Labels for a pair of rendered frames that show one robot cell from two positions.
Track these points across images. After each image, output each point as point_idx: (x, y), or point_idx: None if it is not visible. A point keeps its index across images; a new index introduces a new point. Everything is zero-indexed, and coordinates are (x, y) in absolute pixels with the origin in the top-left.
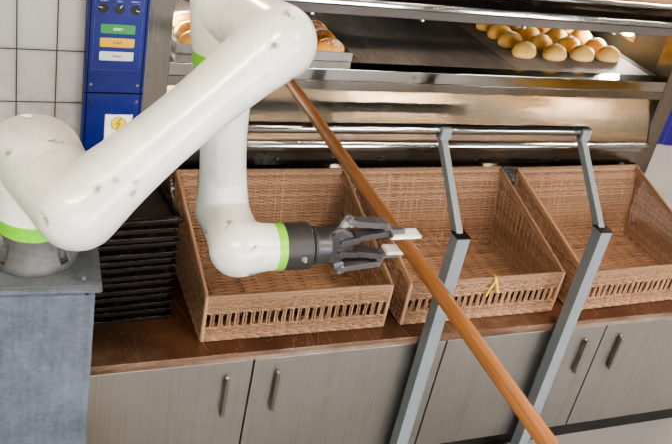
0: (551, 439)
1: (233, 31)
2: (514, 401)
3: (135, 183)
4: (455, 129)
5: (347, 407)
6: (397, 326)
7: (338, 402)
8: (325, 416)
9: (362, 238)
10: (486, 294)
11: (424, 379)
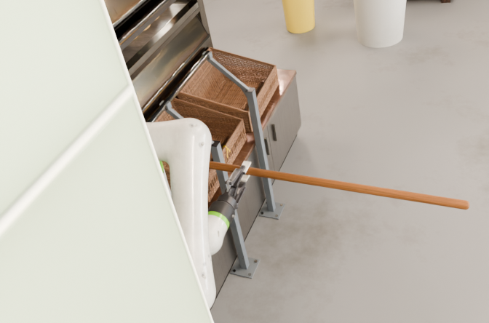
0: (398, 191)
1: (173, 153)
2: (370, 190)
3: (209, 256)
4: (169, 100)
5: (217, 255)
6: (209, 204)
7: (213, 257)
8: (212, 268)
9: (237, 185)
10: (227, 156)
11: (236, 213)
